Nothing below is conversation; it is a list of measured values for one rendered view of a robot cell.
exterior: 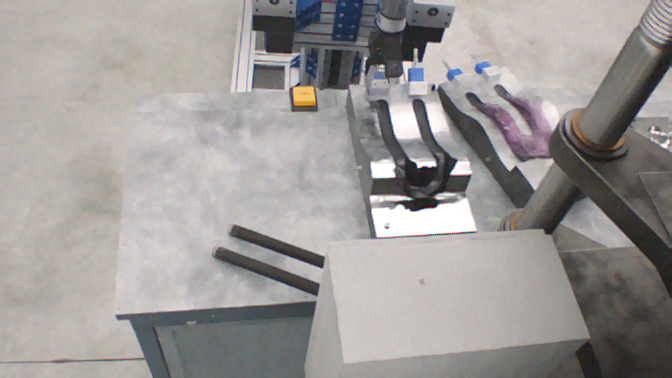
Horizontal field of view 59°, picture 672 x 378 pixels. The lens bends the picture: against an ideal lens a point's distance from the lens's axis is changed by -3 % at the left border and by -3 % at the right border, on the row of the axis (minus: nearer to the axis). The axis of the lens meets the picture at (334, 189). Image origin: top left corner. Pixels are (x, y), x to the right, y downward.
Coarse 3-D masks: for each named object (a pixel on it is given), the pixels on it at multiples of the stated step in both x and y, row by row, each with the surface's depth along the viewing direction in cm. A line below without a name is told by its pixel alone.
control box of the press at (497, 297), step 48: (384, 240) 76; (432, 240) 77; (480, 240) 77; (528, 240) 78; (336, 288) 71; (384, 288) 71; (432, 288) 72; (480, 288) 73; (528, 288) 74; (336, 336) 69; (384, 336) 68; (432, 336) 68; (480, 336) 69; (528, 336) 70; (576, 336) 70
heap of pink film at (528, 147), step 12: (516, 96) 180; (480, 108) 177; (492, 108) 174; (528, 108) 173; (540, 108) 175; (492, 120) 172; (504, 120) 169; (528, 120) 174; (540, 120) 174; (504, 132) 169; (516, 132) 170; (540, 132) 171; (516, 144) 168; (528, 144) 168; (540, 144) 169; (528, 156) 167
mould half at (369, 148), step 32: (352, 96) 173; (384, 96) 174; (416, 96) 175; (352, 128) 173; (416, 128) 169; (384, 160) 154; (416, 160) 155; (384, 192) 155; (448, 192) 158; (416, 224) 152; (448, 224) 153
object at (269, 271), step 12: (216, 252) 145; (228, 252) 144; (240, 264) 143; (252, 264) 142; (264, 264) 142; (264, 276) 142; (276, 276) 140; (288, 276) 139; (300, 276) 140; (300, 288) 138; (312, 288) 137
